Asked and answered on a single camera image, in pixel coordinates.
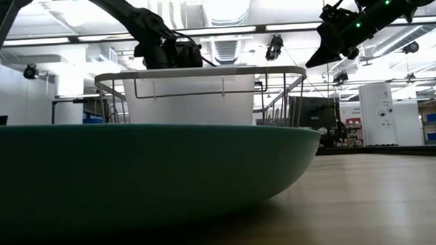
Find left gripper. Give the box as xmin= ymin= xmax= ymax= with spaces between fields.
xmin=134 ymin=31 xmax=179 ymax=71

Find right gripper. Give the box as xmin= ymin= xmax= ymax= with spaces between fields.
xmin=304 ymin=11 xmax=375 ymax=68

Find translucent white cutlery holder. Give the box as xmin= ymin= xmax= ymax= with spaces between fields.
xmin=121 ymin=65 xmax=258 ymax=131

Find ceiling light strip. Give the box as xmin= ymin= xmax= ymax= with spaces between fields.
xmin=2 ymin=36 xmax=70 ymax=47
xmin=410 ymin=15 xmax=436 ymax=25
xmin=174 ymin=25 xmax=257 ymax=36

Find ceiling vent grille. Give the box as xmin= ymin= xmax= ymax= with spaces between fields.
xmin=212 ymin=39 xmax=241 ymax=65

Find white kiosk cabinet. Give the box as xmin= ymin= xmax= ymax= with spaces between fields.
xmin=358 ymin=82 xmax=400 ymax=148

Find red printed boxes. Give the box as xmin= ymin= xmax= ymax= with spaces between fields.
xmin=344 ymin=117 xmax=364 ymax=148

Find black desk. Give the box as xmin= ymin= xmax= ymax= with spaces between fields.
xmin=51 ymin=97 xmax=108 ymax=125

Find white partition panel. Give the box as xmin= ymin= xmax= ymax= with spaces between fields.
xmin=393 ymin=100 xmax=425 ymax=147

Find large teal plate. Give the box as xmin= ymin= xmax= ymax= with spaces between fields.
xmin=0 ymin=114 xmax=325 ymax=236

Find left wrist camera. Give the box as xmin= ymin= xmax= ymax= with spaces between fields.
xmin=173 ymin=40 xmax=204 ymax=70

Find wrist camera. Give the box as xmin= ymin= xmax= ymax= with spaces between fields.
xmin=317 ymin=3 xmax=349 ymax=29
xmin=173 ymin=40 xmax=204 ymax=70

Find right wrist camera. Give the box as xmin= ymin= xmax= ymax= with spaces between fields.
xmin=317 ymin=3 xmax=349 ymax=29

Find black ceiling camera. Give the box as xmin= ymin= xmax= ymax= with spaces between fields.
xmin=22 ymin=63 xmax=40 ymax=81
xmin=332 ymin=71 xmax=350 ymax=86
xmin=265 ymin=34 xmax=285 ymax=62
xmin=402 ymin=41 xmax=420 ymax=55

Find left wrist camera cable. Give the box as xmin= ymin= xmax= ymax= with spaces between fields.
xmin=170 ymin=28 xmax=217 ymax=70

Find wire dish rack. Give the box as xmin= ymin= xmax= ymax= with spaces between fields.
xmin=93 ymin=63 xmax=309 ymax=134

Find ceiling air duct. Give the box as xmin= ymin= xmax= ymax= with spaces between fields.
xmin=201 ymin=0 xmax=252 ymax=28

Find black aluminium table frame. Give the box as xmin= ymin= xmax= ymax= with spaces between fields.
xmin=315 ymin=142 xmax=436 ymax=162

